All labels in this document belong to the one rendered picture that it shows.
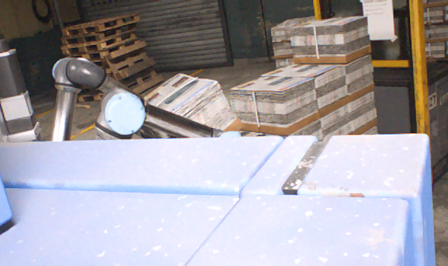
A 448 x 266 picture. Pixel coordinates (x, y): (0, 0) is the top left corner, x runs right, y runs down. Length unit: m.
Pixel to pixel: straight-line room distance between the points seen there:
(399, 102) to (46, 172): 3.41
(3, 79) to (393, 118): 2.66
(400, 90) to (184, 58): 7.07
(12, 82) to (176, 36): 8.44
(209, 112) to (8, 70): 0.73
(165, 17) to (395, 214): 10.09
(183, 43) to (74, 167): 9.85
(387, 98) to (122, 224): 3.48
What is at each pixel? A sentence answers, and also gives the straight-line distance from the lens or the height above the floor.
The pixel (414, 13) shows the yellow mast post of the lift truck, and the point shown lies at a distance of 3.29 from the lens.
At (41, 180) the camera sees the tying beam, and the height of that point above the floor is 1.55.
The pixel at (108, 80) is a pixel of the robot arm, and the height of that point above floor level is 1.31.
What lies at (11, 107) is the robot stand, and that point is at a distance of 1.88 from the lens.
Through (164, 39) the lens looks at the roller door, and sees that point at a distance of 10.35.
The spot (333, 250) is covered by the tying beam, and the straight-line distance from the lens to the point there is 0.18.
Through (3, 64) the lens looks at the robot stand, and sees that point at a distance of 1.86.
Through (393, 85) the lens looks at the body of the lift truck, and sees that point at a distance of 3.63.
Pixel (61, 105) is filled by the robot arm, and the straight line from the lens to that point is 2.29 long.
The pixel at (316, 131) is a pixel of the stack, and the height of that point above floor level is 0.77.
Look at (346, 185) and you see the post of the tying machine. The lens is 0.22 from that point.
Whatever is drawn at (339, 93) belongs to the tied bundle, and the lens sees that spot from 2.89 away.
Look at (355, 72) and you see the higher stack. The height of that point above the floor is 0.99.
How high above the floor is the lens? 1.64
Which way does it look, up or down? 17 degrees down
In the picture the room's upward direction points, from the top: 10 degrees counter-clockwise
